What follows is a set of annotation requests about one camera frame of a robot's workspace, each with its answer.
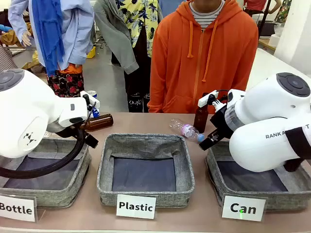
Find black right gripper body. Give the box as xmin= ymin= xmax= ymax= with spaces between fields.
xmin=209 ymin=101 xmax=234 ymax=141

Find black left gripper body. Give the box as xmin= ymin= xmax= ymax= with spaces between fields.
xmin=49 ymin=120 xmax=86 ymax=139

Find person's right forearm orange sleeve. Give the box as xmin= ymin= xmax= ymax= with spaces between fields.
xmin=147 ymin=60 xmax=168 ymax=114

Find person's left forearm orange sleeve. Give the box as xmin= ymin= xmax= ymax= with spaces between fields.
xmin=242 ymin=55 xmax=259 ymax=91

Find blue drink can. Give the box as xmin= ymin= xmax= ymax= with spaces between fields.
xmin=86 ymin=90 xmax=101 ymax=116

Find grey fabric basket, plastic bin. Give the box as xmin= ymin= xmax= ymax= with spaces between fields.
xmin=96 ymin=133 xmax=196 ymax=208

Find grey fabric basket, bottle bin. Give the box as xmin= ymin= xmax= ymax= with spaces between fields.
xmin=0 ymin=135 xmax=93 ymax=208

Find white Can label sign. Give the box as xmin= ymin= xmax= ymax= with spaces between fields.
xmin=221 ymin=195 xmax=267 ymax=222

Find grey fabric basket, can bin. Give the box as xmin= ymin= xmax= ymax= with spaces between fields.
xmin=205 ymin=142 xmax=311 ymax=212

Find brown glass bottle, short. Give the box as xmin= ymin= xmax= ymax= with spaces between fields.
xmin=193 ymin=104 xmax=209 ymax=134

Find brown glass bottle, long neck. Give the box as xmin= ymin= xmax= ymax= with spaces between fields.
xmin=80 ymin=114 xmax=114 ymax=132

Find crushed clear plastic bottle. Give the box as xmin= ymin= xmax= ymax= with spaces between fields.
xmin=169 ymin=118 xmax=206 ymax=143

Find red floral dark skirt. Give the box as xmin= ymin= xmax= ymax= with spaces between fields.
xmin=46 ymin=69 xmax=86 ymax=98

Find person in orange hoodie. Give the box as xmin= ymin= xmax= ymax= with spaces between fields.
xmin=147 ymin=0 xmax=259 ymax=115

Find black patterned trousers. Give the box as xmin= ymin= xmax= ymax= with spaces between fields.
xmin=123 ymin=24 xmax=153 ymax=113

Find white table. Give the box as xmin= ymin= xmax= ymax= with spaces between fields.
xmin=247 ymin=47 xmax=311 ymax=92

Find white Plastic label sign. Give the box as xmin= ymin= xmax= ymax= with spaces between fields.
xmin=116 ymin=194 xmax=157 ymax=220

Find checkered cloth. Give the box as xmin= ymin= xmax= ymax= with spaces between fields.
xmin=0 ymin=45 xmax=19 ymax=73

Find white Bottle label sign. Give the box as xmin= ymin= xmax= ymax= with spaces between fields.
xmin=0 ymin=194 xmax=37 ymax=223

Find blue scarf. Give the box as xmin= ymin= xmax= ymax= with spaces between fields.
xmin=31 ymin=0 xmax=66 ymax=77

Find white foam block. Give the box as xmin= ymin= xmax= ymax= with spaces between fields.
xmin=269 ymin=23 xmax=283 ymax=49

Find light blue shirt mannequin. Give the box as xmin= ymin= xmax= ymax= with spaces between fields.
xmin=7 ymin=0 xmax=96 ymax=71

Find golden brown cloth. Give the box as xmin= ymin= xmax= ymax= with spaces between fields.
xmin=0 ymin=23 xmax=34 ymax=47

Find grey cardigan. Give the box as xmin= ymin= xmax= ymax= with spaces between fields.
xmin=93 ymin=0 xmax=139 ymax=75

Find black stand pole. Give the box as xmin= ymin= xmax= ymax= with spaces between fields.
xmin=257 ymin=0 xmax=272 ymax=37

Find green floral garment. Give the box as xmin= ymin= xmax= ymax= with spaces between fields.
xmin=275 ymin=0 xmax=293 ymax=24

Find yellow floral shirt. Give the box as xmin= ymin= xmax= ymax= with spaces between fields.
xmin=118 ymin=0 xmax=160 ymax=58

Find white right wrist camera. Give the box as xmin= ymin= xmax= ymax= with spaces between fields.
xmin=197 ymin=89 xmax=220 ymax=108

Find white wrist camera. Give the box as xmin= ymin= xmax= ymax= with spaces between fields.
xmin=197 ymin=89 xmax=220 ymax=108
xmin=80 ymin=90 xmax=101 ymax=108

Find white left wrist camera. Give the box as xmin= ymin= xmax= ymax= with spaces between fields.
xmin=80 ymin=90 xmax=101 ymax=108

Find black ribbed cable hose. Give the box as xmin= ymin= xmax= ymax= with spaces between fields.
xmin=0 ymin=126 xmax=87 ymax=180

